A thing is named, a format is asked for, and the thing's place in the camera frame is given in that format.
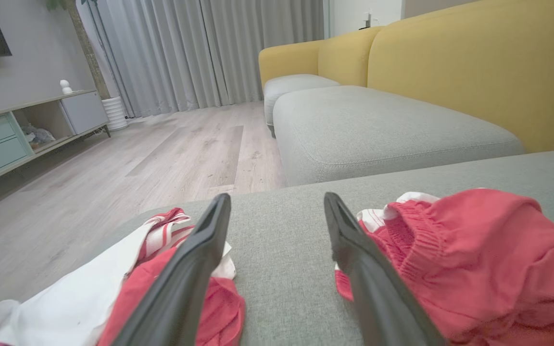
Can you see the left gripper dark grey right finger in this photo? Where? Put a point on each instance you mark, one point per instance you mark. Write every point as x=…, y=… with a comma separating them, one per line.
x=378, y=288

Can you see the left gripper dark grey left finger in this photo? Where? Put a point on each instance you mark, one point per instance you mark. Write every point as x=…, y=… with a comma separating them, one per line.
x=181, y=283

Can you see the red shorts with white band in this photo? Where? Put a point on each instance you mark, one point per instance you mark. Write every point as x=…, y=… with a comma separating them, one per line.
x=488, y=259

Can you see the red white basketball jersey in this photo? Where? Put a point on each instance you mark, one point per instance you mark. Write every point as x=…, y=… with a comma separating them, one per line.
x=65, y=302

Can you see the wide grey sofa seat cushion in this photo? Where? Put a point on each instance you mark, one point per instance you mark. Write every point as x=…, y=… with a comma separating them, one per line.
x=378, y=129

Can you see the white ribbed plant pot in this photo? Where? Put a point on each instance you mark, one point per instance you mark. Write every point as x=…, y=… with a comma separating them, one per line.
x=115, y=114

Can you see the grey crumpled bundle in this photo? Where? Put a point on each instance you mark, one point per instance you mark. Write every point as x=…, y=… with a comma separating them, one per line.
x=39, y=134

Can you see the small grey sofa seat cushion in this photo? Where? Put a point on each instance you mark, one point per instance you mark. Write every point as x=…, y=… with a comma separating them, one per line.
x=296, y=84

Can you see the small white figurine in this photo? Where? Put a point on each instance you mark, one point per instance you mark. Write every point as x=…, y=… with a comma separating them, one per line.
x=66, y=87

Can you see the grey pleated curtain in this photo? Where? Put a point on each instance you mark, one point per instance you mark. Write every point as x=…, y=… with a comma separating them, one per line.
x=185, y=48

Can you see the yellow sofa backrest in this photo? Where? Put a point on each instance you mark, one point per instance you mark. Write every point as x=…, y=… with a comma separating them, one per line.
x=474, y=72

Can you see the green potted tree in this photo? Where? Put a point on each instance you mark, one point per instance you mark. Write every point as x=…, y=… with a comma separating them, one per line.
x=87, y=53

